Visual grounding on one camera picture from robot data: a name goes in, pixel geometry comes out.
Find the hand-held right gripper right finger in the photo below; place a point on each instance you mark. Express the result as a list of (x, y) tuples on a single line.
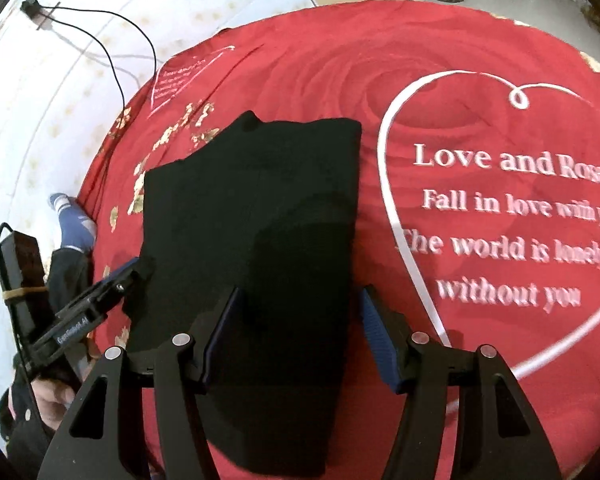
[(377, 345)]

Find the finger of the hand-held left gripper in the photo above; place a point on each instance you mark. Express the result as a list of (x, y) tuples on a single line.
[(130, 282)]

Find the black battery pack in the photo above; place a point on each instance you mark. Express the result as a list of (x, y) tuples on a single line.
[(22, 260)]

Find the red printed blanket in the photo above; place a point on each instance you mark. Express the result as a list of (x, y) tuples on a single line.
[(455, 120)]

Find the person's left hand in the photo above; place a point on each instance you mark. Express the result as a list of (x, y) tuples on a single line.
[(50, 395)]

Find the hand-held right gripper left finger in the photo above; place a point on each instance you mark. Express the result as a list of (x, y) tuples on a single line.
[(220, 345)]

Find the black pants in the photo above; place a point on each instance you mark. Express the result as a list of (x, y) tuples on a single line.
[(260, 240)]

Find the black wall plug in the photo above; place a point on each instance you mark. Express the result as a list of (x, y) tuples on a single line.
[(31, 7)]

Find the person's left forearm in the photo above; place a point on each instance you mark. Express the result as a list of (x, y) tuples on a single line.
[(25, 432)]

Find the person's foot in blue sock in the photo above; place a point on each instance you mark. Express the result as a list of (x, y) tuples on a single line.
[(75, 225)]

